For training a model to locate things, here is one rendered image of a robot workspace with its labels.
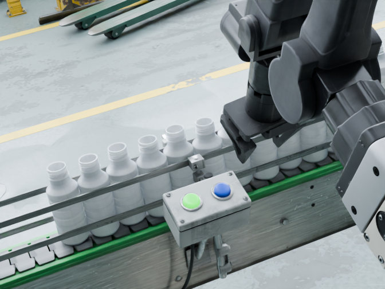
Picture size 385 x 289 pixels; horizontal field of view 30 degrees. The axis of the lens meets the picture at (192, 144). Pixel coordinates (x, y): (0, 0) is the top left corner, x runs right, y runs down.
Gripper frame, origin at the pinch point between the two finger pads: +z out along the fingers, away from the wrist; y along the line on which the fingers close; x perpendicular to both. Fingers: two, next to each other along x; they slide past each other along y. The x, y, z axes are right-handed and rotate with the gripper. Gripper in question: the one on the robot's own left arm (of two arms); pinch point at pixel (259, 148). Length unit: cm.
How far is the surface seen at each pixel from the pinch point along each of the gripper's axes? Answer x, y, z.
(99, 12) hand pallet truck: -345, -113, 278
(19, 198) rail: -31, 31, 30
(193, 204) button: -8.0, 6.0, 20.6
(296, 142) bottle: -17.6, -24.4, 31.6
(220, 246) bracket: -7.6, -0.3, 39.0
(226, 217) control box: -4.7, 1.3, 23.4
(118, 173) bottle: -24.4, 12.9, 26.2
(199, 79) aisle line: -209, -120, 231
